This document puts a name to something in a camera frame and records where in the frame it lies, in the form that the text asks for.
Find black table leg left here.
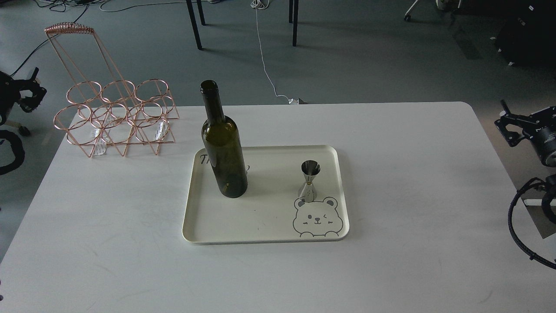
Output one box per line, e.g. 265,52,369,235
186,0,206,51

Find black table leg right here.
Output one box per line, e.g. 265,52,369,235
288,0,299,47

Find cream bear serving tray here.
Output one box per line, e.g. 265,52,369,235
182,145,350,244

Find steel double jigger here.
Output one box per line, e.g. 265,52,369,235
298,160,321,203

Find black table leg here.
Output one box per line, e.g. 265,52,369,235
288,0,299,47
186,0,206,51

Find rose gold wire bottle rack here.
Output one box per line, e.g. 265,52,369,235
44,22,179,158

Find dark equipment box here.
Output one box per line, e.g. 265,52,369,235
494,0,556,66

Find dark green wine bottle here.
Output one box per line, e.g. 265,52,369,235
200,80,248,198

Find black floor cables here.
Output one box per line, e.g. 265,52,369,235
10,0,187,77

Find white office chair base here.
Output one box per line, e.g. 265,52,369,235
404,0,462,21

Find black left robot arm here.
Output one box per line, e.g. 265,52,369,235
0,67,47,175

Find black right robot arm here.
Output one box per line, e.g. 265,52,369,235
494,100,556,269

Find white floor cable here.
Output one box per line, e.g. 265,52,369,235
250,0,299,105

